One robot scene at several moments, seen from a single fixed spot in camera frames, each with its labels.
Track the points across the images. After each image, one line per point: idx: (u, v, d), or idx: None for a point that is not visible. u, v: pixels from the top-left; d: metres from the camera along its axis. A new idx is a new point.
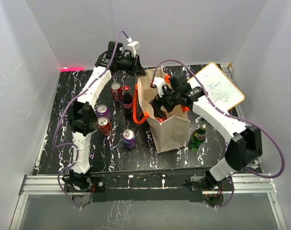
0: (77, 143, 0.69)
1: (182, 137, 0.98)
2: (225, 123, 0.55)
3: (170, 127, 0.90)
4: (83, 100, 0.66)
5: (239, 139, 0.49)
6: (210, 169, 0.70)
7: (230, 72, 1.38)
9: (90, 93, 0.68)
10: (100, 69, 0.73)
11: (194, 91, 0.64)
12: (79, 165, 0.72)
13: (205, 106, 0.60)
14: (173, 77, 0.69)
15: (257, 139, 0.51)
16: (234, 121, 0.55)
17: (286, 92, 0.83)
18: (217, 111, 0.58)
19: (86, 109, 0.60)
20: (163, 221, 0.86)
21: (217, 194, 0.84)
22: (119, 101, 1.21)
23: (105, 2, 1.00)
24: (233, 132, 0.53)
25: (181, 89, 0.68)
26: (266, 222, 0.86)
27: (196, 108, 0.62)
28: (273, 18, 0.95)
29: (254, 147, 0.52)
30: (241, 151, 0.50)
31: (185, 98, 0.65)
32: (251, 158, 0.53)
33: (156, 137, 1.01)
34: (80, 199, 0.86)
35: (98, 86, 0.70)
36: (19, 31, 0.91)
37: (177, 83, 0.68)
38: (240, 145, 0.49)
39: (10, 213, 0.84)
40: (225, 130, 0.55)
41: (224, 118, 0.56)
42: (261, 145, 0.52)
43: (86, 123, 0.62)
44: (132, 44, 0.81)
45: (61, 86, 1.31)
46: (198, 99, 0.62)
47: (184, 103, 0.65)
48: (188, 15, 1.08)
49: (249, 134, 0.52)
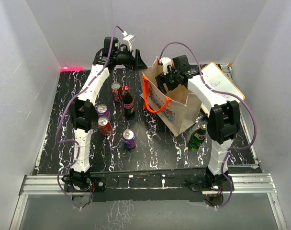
0: (79, 140, 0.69)
1: (194, 114, 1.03)
2: (210, 97, 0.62)
3: (186, 109, 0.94)
4: (83, 97, 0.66)
5: (217, 109, 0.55)
6: (208, 166, 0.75)
7: (230, 72, 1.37)
9: (90, 91, 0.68)
10: (98, 67, 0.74)
11: (191, 71, 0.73)
12: (79, 163, 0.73)
13: (197, 83, 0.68)
14: (177, 57, 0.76)
15: (235, 112, 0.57)
16: (218, 96, 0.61)
17: (286, 91, 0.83)
18: (206, 87, 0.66)
19: (87, 106, 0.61)
20: (163, 221, 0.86)
21: (217, 194, 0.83)
22: (119, 101, 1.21)
23: (105, 2, 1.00)
24: (214, 103, 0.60)
25: (182, 68, 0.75)
26: (266, 223, 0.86)
27: (190, 84, 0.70)
28: (273, 18, 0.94)
29: (233, 121, 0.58)
30: (219, 120, 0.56)
31: (183, 75, 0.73)
32: (230, 132, 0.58)
33: (171, 121, 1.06)
34: (80, 199, 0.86)
35: (97, 84, 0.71)
36: (19, 30, 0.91)
37: (179, 63, 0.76)
38: (218, 114, 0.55)
39: (10, 213, 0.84)
40: (208, 103, 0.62)
41: (210, 93, 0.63)
42: (238, 121, 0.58)
43: (87, 120, 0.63)
44: (128, 38, 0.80)
45: (61, 86, 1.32)
46: (193, 77, 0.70)
47: (181, 80, 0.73)
48: (188, 15, 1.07)
49: (229, 109, 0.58)
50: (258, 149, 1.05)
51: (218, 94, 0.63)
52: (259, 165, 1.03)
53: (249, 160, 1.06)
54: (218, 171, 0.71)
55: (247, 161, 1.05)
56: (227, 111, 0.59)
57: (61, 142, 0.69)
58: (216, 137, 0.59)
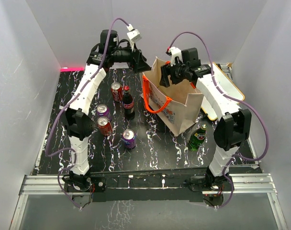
0: (74, 147, 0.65)
1: (194, 114, 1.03)
2: (220, 103, 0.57)
3: (186, 109, 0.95)
4: (75, 106, 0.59)
5: (228, 119, 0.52)
6: (209, 166, 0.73)
7: (230, 72, 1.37)
9: (83, 97, 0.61)
10: (93, 68, 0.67)
11: (201, 68, 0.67)
12: (77, 167, 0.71)
13: (208, 84, 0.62)
14: (186, 50, 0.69)
15: (246, 121, 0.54)
16: (229, 102, 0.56)
17: (286, 92, 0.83)
18: (216, 90, 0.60)
19: (80, 115, 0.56)
20: (163, 220, 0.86)
21: (217, 194, 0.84)
22: (119, 101, 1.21)
23: (105, 2, 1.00)
24: (225, 110, 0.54)
25: (191, 64, 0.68)
26: (266, 223, 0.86)
27: (199, 84, 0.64)
28: (273, 18, 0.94)
29: (242, 130, 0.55)
30: (229, 130, 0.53)
31: (192, 73, 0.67)
32: (237, 140, 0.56)
33: (171, 121, 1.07)
34: (81, 199, 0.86)
35: (91, 88, 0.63)
36: (18, 29, 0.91)
37: (188, 57, 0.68)
38: (229, 123, 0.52)
39: (10, 213, 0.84)
40: (218, 109, 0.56)
41: (221, 98, 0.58)
42: (248, 130, 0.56)
43: (81, 129, 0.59)
44: (131, 35, 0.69)
45: (61, 86, 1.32)
46: (203, 77, 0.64)
47: (190, 78, 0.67)
48: (188, 15, 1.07)
49: (240, 118, 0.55)
50: (258, 149, 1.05)
51: (229, 99, 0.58)
52: (259, 165, 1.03)
53: (249, 160, 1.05)
54: (219, 173, 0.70)
55: (247, 160, 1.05)
56: (236, 119, 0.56)
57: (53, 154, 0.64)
58: (223, 143, 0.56)
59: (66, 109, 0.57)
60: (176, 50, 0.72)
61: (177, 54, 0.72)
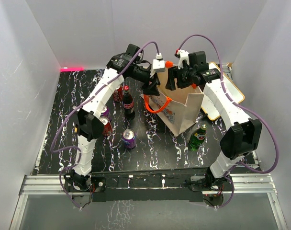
0: (81, 147, 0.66)
1: (194, 114, 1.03)
2: (229, 112, 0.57)
3: (186, 109, 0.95)
4: (88, 108, 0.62)
5: (237, 129, 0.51)
6: (210, 166, 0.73)
7: (230, 72, 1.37)
9: (97, 100, 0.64)
10: (111, 73, 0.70)
11: (209, 72, 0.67)
12: (80, 167, 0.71)
13: (217, 90, 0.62)
14: (194, 53, 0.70)
15: (255, 132, 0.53)
16: (239, 112, 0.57)
17: (286, 91, 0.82)
18: (226, 97, 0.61)
19: (90, 119, 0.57)
20: (163, 220, 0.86)
21: (217, 194, 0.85)
22: (119, 101, 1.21)
23: (105, 2, 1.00)
24: (234, 120, 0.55)
25: (198, 67, 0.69)
26: (266, 223, 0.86)
27: (208, 89, 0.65)
28: (273, 18, 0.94)
29: (251, 140, 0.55)
30: (237, 140, 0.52)
31: (200, 77, 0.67)
32: (245, 150, 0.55)
33: (171, 120, 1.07)
34: (80, 199, 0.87)
35: (106, 92, 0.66)
36: (18, 29, 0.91)
37: (196, 60, 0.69)
38: (237, 134, 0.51)
39: (10, 213, 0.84)
40: (228, 117, 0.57)
41: (230, 106, 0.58)
42: (257, 141, 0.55)
43: (90, 131, 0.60)
44: (156, 65, 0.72)
45: (61, 86, 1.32)
46: (212, 82, 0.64)
47: (197, 82, 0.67)
48: (188, 15, 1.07)
49: (249, 127, 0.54)
50: (258, 149, 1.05)
51: (239, 108, 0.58)
52: (259, 165, 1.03)
53: (249, 160, 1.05)
54: (220, 176, 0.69)
55: (246, 161, 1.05)
56: (245, 128, 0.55)
57: (61, 150, 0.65)
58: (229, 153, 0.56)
59: (79, 109, 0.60)
60: (185, 53, 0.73)
61: (185, 58, 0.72)
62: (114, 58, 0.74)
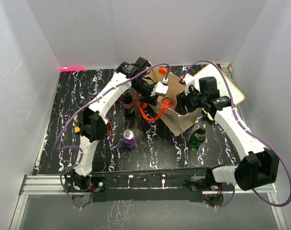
0: (82, 147, 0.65)
1: (195, 114, 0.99)
2: (242, 141, 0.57)
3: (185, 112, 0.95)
4: (95, 107, 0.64)
5: (251, 159, 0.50)
6: (213, 169, 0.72)
7: (230, 72, 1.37)
9: (103, 101, 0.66)
10: (120, 76, 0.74)
11: (220, 99, 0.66)
12: (80, 167, 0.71)
13: (229, 118, 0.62)
14: (204, 80, 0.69)
15: (273, 164, 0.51)
16: (252, 141, 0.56)
17: (286, 91, 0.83)
18: (238, 125, 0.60)
19: (95, 118, 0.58)
20: (163, 221, 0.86)
21: (217, 194, 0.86)
22: (119, 101, 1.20)
23: (105, 2, 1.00)
24: (249, 150, 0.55)
25: (209, 95, 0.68)
26: (266, 223, 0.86)
27: (219, 117, 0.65)
28: (273, 18, 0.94)
29: (268, 172, 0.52)
30: (252, 171, 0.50)
31: (210, 104, 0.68)
32: (263, 183, 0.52)
33: (171, 121, 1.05)
34: (80, 199, 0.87)
35: (112, 95, 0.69)
36: (18, 30, 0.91)
37: (206, 87, 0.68)
38: (252, 164, 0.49)
39: (10, 213, 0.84)
40: (241, 147, 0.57)
41: (244, 135, 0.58)
42: (275, 172, 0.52)
43: (93, 132, 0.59)
44: (160, 89, 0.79)
45: (61, 86, 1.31)
46: (222, 109, 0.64)
47: (208, 109, 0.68)
48: (188, 15, 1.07)
49: (265, 158, 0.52)
50: None
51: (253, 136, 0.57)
52: None
53: None
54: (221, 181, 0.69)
55: None
56: (262, 159, 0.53)
57: (62, 148, 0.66)
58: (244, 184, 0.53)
59: (84, 109, 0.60)
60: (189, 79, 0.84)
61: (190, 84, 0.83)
62: (124, 64, 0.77)
